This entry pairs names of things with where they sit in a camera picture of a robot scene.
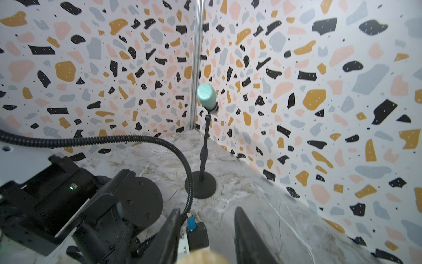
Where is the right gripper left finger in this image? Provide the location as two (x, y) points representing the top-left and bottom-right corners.
(138, 209), (181, 264)

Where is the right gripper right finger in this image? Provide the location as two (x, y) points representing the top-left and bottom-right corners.
(234, 207), (278, 264)

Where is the wooden handle claw hammer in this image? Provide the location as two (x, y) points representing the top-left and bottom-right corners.
(176, 250), (229, 264)

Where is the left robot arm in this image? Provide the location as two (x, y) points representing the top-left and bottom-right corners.
(1, 155), (163, 264)

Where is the black microphone stand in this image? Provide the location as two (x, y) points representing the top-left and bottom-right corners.
(192, 114), (217, 199)

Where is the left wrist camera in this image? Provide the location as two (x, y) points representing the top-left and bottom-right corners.
(178, 215), (210, 260)

